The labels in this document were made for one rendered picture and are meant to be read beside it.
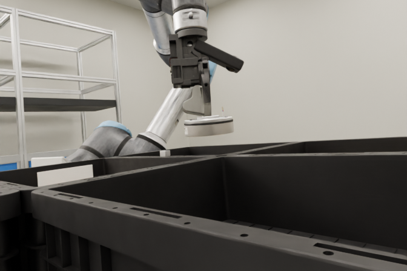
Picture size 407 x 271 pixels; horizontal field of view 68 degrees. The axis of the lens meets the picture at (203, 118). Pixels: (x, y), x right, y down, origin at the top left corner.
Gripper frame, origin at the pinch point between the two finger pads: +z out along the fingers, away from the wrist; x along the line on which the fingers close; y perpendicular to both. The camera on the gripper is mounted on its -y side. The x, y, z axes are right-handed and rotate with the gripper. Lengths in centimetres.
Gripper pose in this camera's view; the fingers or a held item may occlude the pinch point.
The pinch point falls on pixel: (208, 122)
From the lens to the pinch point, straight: 66.8
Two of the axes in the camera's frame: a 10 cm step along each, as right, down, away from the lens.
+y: -9.9, 0.8, -0.8
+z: 0.9, 10.0, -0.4
